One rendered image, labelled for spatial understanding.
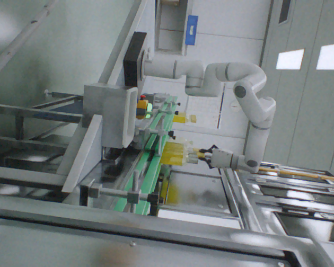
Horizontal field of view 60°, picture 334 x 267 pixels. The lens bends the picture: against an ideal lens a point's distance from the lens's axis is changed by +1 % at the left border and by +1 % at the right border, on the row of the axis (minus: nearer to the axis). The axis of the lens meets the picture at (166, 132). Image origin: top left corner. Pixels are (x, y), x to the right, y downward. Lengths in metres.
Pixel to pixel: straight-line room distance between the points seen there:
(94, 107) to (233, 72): 0.61
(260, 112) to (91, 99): 0.66
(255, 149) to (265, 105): 0.21
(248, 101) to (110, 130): 0.57
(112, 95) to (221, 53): 6.28
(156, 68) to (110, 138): 0.49
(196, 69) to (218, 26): 5.89
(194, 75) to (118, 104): 0.49
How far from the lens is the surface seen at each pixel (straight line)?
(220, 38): 7.26
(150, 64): 1.42
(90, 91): 1.08
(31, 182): 1.01
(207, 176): 1.60
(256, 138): 1.35
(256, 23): 7.43
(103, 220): 0.41
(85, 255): 0.37
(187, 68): 1.41
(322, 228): 1.48
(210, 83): 1.34
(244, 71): 1.31
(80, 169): 0.94
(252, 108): 1.22
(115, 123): 1.07
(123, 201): 0.86
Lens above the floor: 1.04
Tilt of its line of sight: 3 degrees down
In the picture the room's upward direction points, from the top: 97 degrees clockwise
